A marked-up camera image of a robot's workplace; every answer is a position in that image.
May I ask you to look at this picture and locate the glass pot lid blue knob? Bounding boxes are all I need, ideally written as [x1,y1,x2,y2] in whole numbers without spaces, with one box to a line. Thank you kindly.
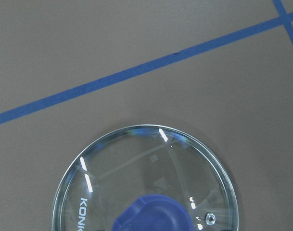
[51,125,239,231]

